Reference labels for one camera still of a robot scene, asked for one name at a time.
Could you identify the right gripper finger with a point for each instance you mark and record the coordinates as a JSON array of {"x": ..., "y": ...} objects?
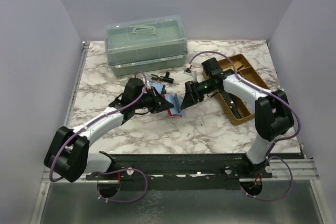
[
  {"x": 199, "y": 97},
  {"x": 189, "y": 97}
]

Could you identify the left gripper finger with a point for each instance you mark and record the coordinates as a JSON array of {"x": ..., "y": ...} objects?
[
  {"x": 160, "y": 101},
  {"x": 162, "y": 108}
]

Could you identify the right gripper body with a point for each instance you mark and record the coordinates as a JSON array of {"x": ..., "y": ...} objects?
[{"x": 193, "y": 92}]

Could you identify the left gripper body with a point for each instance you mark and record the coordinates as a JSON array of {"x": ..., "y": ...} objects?
[{"x": 157, "y": 103}]

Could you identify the red card holder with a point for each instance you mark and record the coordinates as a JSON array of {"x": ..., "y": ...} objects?
[{"x": 176, "y": 100}]

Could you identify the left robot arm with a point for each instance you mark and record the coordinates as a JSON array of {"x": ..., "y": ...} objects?
[{"x": 68, "y": 154}]

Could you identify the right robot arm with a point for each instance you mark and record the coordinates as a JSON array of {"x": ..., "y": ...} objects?
[{"x": 273, "y": 116}]

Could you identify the smartphone with blue screen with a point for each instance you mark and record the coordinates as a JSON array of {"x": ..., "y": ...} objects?
[{"x": 160, "y": 88}]

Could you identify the black T-shaped pipe fitting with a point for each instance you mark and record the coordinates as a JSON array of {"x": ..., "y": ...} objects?
[{"x": 165, "y": 78}]

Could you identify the black tool in tray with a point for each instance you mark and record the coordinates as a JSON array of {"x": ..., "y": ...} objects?
[{"x": 234, "y": 109}]

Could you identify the brown woven tray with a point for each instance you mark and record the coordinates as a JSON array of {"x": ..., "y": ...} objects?
[{"x": 236, "y": 90}]

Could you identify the green plastic storage box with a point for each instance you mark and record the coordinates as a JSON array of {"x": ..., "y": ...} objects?
[{"x": 146, "y": 45}]

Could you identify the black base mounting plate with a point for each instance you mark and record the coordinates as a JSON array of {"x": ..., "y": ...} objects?
[{"x": 137, "y": 183}]

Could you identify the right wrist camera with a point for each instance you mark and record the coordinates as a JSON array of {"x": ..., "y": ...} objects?
[{"x": 192, "y": 73}]

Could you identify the aluminium rail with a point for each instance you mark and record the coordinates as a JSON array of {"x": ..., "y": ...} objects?
[{"x": 297, "y": 169}]

